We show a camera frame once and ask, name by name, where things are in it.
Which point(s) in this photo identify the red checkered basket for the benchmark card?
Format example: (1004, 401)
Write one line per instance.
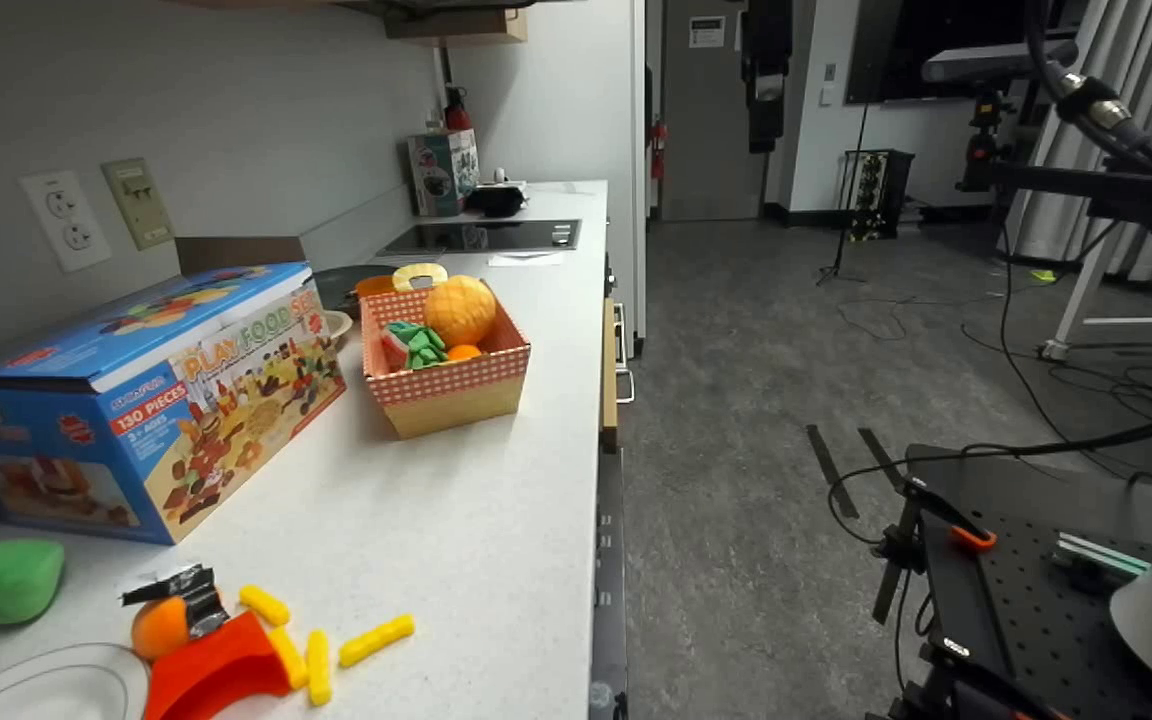
(452, 393)

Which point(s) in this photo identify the orange pineapple plush toy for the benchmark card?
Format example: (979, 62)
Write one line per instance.
(452, 318)

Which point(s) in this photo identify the yellow toy fry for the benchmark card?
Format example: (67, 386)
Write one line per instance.
(264, 604)
(317, 670)
(375, 641)

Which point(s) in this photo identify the red fries holder toy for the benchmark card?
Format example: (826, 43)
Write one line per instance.
(213, 674)

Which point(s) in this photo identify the orange toy fruit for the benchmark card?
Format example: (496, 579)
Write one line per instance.
(163, 631)

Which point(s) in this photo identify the green plush toy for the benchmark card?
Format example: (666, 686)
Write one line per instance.
(31, 579)

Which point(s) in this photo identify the black induction cooktop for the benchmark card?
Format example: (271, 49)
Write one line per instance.
(486, 236)

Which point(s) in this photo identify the blue play food box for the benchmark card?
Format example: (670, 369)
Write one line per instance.
(146, 416)

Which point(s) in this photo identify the white plate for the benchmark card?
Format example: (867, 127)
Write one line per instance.
(87, 683)

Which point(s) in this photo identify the beige wall switch plate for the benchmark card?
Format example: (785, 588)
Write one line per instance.
(138, 203)

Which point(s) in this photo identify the black camera tripod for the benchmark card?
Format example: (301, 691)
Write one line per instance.
(903, 544)

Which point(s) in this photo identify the white wall outlet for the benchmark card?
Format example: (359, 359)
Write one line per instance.
(67, 214)

